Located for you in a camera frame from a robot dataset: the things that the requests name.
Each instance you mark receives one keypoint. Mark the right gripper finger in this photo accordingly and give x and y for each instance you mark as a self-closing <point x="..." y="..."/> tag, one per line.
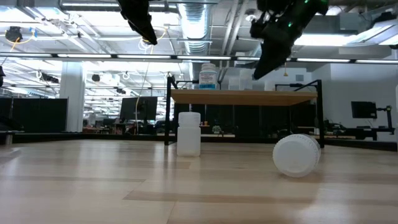
<point x="272" y="62"/>

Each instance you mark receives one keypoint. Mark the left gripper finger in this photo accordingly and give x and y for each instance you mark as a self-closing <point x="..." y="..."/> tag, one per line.
<point x="143" y="28"/>

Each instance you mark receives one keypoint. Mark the white melatonin bottle blue label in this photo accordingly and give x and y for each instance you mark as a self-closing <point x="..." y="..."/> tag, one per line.
<point x="208" y="77"/>

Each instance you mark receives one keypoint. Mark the small opaque white bottle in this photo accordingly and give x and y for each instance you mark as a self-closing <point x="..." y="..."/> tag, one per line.
<point x="188" y="137"/>
<point x="295" y="156"/>

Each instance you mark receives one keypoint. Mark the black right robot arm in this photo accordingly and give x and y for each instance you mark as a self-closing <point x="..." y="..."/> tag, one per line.
<point x="298" y="7"/>

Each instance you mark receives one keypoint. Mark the dark monitor on arm mount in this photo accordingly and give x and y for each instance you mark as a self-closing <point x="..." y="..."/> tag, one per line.
<point x="363" y="109"/>

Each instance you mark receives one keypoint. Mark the small translucent white bottle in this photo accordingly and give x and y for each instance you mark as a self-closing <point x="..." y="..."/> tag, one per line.
<point x="269" y="86"/>

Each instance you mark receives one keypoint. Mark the long ceiling light strip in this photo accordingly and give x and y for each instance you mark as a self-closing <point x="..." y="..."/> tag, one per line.
<point x="93" y="56"/>

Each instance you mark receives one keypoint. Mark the dark background monitor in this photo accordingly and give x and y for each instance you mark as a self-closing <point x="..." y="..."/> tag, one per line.
<point x="130" y="109"/>

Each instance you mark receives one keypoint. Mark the small background potted plant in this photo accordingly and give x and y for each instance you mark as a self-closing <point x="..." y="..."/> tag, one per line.
<point x="216" y="129"/>

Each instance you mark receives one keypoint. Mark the black background workbench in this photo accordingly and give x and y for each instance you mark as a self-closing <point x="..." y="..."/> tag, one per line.
<point x="357" y="132"/>

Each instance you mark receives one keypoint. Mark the black room partition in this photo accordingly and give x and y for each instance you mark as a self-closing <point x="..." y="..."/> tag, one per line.
<point x="37" y="115"/>

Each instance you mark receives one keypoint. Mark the wooden shelf black metal frame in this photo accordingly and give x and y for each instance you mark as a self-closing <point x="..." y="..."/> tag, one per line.
<point x="242" y="98"/>

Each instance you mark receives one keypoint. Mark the silver ceiling air duct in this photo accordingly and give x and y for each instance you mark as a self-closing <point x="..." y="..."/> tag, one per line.
<point x="196" y="25"/>

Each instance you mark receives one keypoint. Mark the black aluminium rig frame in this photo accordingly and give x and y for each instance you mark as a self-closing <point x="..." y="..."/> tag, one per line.
<point x="93" y="137"/>

